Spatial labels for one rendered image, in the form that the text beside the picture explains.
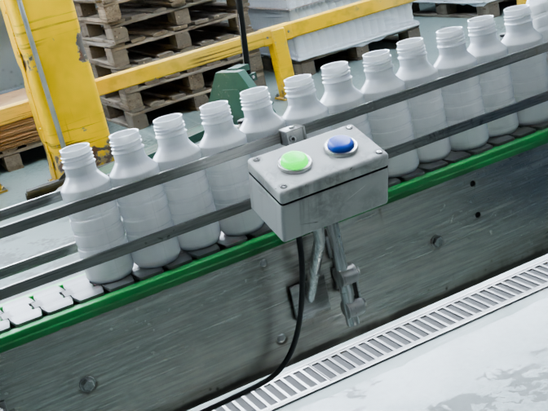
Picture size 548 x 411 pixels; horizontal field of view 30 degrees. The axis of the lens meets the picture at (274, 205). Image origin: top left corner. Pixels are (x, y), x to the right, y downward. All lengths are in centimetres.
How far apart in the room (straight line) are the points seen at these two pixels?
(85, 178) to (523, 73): 63
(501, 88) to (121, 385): 65
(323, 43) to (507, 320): 441
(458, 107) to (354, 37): 604
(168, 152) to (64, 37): 456
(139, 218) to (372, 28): 635
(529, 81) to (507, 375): 152
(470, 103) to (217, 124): 37
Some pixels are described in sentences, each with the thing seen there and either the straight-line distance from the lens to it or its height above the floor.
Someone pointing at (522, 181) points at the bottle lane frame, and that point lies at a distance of 146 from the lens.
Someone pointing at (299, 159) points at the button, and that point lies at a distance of 112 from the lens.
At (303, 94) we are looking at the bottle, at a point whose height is 115.
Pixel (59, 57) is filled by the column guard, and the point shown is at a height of 71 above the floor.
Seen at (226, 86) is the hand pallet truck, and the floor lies 32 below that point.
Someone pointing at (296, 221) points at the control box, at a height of 105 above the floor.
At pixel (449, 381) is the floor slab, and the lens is 291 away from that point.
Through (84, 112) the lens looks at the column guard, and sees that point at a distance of 584.
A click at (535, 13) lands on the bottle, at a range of 152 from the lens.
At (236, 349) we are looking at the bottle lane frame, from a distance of 129.
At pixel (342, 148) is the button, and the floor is 111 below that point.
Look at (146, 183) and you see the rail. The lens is 121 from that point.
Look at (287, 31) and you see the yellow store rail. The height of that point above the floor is 42.
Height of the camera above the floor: 142
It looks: 18 degrees down
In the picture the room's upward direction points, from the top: 13 degrees counter-clockwise
